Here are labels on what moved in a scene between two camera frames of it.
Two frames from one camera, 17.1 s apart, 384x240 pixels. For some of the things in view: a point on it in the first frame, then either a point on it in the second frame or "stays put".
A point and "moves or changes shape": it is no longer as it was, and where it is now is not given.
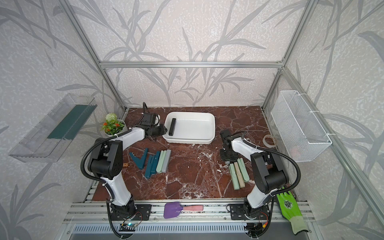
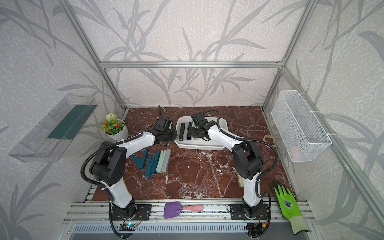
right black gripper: [235, 156] → [193, 134]
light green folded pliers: [161, 161] stays put
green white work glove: [290, 211] stays put
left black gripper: [163, 130] → [175, 136]
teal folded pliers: [153, 169] stays put
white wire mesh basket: [302, 133] stays put
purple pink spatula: [173, 209] stays put
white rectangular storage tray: [190, 127] moves or changes shape
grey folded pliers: [167, 160] stays put
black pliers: [172, 126] moves or changes shape
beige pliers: [241, 183] stays put
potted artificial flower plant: [113, 126] stays put
